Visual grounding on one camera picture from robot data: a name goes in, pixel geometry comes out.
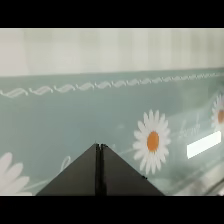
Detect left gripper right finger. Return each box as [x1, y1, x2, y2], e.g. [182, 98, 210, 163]
[98, 143, 166, 197]

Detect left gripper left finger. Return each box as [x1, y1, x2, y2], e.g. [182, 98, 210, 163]
[35, 143, 100, 197]

